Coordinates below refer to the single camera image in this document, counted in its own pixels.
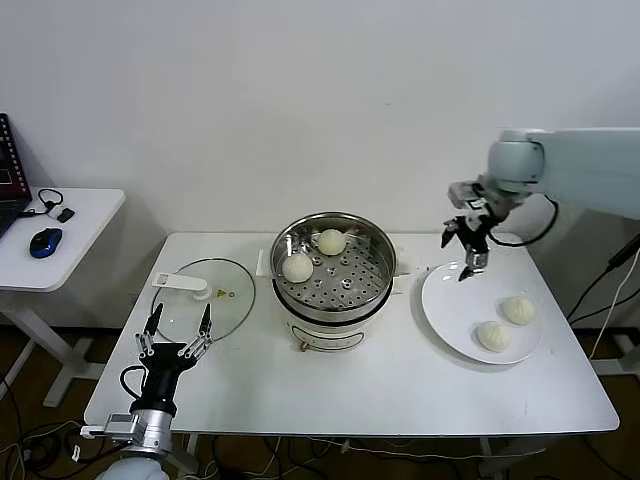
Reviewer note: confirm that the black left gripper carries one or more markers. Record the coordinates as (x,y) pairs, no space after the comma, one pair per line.
(159,375)

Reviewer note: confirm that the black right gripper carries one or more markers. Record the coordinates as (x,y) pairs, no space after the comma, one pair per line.
(480,225)

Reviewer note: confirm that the white steamed baozi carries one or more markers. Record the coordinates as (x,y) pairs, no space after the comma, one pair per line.
(298,268)
(494,336)
(518,310)
(332,242)

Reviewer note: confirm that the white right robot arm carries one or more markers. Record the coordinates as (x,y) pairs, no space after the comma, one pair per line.
(575,160)

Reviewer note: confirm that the steel perforated steamer basket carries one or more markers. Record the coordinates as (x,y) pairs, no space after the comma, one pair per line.
(385,255)

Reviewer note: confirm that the white round plate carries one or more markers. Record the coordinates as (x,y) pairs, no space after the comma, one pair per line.
(450,320)

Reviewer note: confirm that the white table leg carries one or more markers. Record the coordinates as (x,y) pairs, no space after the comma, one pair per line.
(487,460)
(192,450)

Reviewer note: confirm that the white electric cooker base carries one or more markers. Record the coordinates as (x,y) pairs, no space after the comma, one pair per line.
(325,335)

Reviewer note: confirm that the blue computer mouse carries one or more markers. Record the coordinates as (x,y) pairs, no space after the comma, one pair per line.
(46,242)

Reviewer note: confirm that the small black device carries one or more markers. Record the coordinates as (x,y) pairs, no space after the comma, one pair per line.
(65,215)

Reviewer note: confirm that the black and red laptop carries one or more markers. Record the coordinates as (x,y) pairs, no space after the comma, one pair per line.
(10,210)

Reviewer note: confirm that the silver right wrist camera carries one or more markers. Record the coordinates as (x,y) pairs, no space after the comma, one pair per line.
(465,196)

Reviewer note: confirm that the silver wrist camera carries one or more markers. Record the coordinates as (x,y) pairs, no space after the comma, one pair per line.
(117,425)
(465,196)

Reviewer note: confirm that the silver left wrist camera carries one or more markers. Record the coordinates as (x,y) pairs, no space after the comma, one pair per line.
(117,425)

